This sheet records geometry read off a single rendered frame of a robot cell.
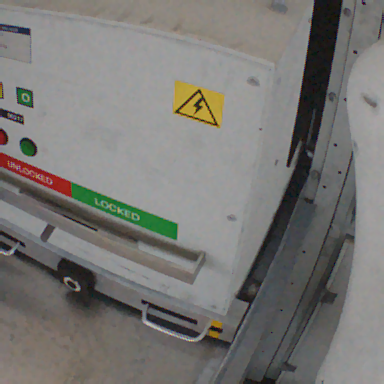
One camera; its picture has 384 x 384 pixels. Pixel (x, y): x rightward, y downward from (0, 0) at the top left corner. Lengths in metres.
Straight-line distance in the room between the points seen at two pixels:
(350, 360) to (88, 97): 0.44
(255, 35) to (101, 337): 0.58
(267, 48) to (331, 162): 0.53
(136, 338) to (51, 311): 0.15
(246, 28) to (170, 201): 0.26
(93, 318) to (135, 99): 0.44
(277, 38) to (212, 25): 0.07
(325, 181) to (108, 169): 0.49
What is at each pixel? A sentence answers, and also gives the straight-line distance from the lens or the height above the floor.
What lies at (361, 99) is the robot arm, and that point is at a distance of 0.45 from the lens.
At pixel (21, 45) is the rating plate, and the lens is 0.79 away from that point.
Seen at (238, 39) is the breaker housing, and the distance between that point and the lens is 0.67.
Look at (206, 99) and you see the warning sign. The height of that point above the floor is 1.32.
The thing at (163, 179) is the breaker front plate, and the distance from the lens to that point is 0.81.
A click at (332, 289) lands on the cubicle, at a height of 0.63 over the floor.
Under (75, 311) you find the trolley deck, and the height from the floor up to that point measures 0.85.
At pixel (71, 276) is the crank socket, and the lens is 1.04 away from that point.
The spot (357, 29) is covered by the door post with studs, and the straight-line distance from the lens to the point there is 0.98.
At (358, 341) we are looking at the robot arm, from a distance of 0.63.
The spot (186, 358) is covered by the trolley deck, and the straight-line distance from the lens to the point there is 1.04.
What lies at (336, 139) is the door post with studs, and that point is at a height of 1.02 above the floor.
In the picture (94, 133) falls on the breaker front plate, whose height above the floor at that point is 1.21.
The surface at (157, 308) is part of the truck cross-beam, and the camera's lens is 1.03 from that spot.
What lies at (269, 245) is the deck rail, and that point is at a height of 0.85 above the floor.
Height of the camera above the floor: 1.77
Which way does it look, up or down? 49 degrees down
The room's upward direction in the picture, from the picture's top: 6 degrees clockwise
